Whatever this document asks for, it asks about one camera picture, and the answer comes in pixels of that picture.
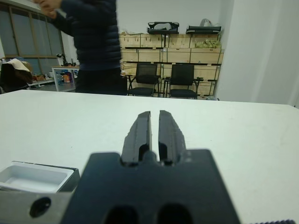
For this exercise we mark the small white desk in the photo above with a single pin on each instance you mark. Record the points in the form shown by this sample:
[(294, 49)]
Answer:
[(56, 79)]

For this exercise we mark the clear plastic bag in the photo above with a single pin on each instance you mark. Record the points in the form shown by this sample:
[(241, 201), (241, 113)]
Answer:
[(206, 22)]

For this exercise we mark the black box with white insert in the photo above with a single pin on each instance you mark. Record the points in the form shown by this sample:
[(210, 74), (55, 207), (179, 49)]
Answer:
[(35, 177)]

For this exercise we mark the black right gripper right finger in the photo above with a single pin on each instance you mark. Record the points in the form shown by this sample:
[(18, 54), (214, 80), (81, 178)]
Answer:
[(170, 137)]

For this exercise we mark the person's bare hand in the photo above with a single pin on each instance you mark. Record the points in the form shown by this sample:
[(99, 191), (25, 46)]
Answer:
[(51, 7)]

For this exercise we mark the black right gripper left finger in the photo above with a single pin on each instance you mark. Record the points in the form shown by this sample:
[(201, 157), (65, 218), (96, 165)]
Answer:
[(136, 137)]

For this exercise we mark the large glass window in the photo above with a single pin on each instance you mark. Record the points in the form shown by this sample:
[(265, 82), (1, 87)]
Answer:
[(23, 35)]

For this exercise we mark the orange and blue bag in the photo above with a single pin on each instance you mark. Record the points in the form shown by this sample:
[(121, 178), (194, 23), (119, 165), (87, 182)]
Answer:
[(66, 78)]

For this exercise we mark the person in dark puffer jacket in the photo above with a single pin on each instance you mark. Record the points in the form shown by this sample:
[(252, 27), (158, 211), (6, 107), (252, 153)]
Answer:
[(98, 35)]

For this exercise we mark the black mesh office chair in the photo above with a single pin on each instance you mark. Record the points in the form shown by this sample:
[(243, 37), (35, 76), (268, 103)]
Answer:
[(182, 77), (146, 74)]

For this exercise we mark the chair with draped coat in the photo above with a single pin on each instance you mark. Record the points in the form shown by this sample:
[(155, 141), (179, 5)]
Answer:
[(14, 74)]

